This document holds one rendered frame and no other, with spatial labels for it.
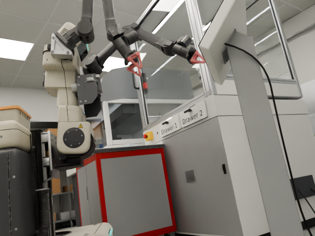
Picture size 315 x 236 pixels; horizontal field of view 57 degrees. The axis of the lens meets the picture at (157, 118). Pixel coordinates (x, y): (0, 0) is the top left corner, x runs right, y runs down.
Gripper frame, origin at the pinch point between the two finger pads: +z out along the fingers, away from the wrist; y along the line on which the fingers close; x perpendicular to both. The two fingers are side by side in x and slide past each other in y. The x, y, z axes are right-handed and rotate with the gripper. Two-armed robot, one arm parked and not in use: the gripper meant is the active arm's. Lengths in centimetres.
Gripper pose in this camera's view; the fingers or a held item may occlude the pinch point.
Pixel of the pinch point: (204, 61)
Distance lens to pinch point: 161.6
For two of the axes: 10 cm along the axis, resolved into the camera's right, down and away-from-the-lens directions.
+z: 8.0, 4.6, -3.9
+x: -4.9, 8.7, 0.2
